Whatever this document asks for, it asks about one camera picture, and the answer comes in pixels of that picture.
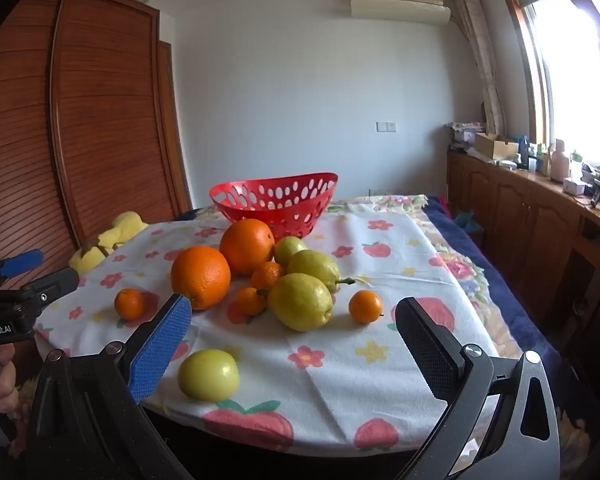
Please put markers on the pink bottle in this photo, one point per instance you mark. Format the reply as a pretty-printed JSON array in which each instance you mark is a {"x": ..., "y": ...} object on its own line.
[{"x": 560, "y": 162}]

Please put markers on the large orange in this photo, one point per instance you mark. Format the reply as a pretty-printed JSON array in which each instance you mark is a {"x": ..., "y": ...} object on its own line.
[
  {"x": 246, "y": 246},
  {"x": 200, "y": 277}
]

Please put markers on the cardboard box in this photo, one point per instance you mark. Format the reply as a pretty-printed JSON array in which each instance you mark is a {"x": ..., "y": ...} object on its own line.
[{"x": 497, "y": 146}]

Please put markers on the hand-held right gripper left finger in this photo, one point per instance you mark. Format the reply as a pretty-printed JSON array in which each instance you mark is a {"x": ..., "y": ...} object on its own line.
[{"x": 160, "y": 347}]

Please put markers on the yellow plush toy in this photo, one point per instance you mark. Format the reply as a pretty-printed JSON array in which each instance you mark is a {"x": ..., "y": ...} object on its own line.
[{"x": 115, "y": 235}]

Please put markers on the white floral strawberry towel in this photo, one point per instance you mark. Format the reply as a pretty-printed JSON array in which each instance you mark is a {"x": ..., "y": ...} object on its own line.
[{"x": 330, "y": 360}]

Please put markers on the brown wooden cabinet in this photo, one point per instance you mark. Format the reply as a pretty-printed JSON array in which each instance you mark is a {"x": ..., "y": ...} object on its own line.
[{"x": 525, "y": 220}]

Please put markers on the brown wooden wardrobe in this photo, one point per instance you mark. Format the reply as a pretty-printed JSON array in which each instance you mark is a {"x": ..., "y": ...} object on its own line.
[{"x": 80, "y": 135}]

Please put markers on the dark blue blanket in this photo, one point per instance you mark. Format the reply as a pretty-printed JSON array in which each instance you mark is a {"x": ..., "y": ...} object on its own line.
[{"x": 500, "y": 300}]

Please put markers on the large yellow pear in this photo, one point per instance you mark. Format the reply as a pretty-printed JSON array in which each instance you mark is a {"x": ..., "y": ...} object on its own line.
[{"x": 301, "y": 302}]

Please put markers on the white wall socket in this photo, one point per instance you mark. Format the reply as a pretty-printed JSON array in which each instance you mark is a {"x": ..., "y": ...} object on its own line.
[{"x": 380, "y": 192}]

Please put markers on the teal cloth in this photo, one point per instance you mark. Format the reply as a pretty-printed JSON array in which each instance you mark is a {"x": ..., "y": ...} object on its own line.
[{"x": 467, "y": 221}]

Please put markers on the patterned curtain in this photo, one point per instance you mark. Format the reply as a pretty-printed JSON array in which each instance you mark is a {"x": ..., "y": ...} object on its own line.
[{"x": 480, "y": 50}]

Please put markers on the red perforated plastic basket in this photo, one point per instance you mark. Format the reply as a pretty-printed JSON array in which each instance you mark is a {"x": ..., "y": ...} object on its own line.
[{"x": 280, "y": 200}]

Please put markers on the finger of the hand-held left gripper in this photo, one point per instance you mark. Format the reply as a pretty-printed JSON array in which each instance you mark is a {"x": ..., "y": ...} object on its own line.
[
  {"x": 55, "y": 284},
  {"x": 22, "y": 261}
]

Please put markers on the green apple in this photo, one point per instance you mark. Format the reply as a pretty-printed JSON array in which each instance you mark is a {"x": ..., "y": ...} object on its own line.
[
  {"x": 208, "y": 375},
  {"x": 288, "y": 249}
]

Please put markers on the yellow pear with stem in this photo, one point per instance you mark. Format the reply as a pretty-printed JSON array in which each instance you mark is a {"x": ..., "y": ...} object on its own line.
[{"x": 314, "y": 266}]

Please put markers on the small white box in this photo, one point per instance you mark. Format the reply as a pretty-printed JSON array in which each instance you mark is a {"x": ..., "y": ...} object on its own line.
[{"x": 573, "y": 186}]

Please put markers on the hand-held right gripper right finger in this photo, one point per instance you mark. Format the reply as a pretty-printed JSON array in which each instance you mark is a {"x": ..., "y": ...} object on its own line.
[{"x": 430, "y": 355}]

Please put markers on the cream floral bedsheet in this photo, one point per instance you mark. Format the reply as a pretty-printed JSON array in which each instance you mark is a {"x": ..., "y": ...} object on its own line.
[{"x": 460, "y": 265}]

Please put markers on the white wall air conditioner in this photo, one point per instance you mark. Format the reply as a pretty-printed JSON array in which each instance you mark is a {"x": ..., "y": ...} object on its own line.
[{"x": 400, "y": 2}]

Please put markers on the wooden framed window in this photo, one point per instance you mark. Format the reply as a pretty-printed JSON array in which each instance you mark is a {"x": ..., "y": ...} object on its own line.
[{"x": 565, "y": 70}]

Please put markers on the white wall switch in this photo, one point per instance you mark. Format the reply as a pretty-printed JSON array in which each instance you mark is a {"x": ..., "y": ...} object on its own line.
[{"x": 386, "y": 126}]

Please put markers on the small mandarin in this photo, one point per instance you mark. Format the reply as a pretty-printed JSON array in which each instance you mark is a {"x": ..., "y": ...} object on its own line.
[
  {"x": 129, "y": 304},
  {"x": 250, "y": 301},
  {"x": 365, "y": 306},
  {"x": 266, "y": 275}
]

